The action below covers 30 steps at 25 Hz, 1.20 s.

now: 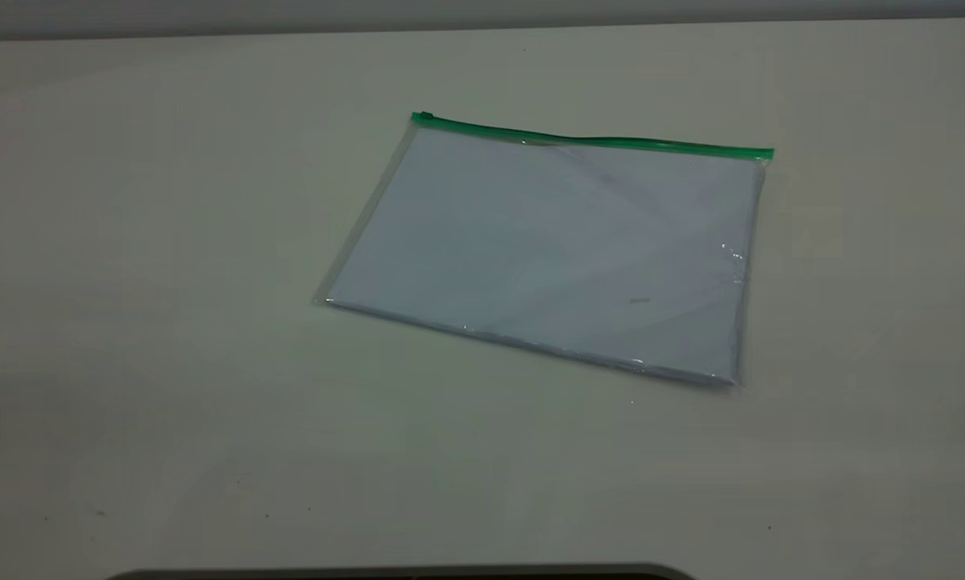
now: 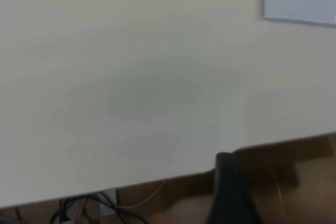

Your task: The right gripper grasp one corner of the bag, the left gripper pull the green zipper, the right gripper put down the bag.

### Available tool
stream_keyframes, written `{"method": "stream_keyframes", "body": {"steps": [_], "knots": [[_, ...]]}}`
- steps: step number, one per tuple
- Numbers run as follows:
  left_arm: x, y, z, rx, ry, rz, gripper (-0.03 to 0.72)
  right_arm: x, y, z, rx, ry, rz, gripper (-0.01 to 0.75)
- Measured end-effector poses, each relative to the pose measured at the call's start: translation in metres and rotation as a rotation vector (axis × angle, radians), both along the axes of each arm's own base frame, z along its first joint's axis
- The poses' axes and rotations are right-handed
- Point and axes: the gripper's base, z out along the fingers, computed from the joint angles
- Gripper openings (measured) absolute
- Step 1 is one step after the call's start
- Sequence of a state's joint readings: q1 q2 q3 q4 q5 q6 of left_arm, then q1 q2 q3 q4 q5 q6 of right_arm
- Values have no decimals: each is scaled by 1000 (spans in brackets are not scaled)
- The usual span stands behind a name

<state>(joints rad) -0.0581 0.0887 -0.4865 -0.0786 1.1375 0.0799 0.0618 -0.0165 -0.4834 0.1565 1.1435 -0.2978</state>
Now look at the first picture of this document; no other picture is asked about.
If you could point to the clear zip bag green seal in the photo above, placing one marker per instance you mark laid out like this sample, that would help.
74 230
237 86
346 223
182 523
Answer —
555 242

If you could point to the green zipper slider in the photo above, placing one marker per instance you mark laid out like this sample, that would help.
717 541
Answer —
424 118

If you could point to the white paper stack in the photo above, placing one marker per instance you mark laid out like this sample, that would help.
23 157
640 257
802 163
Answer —
547 250

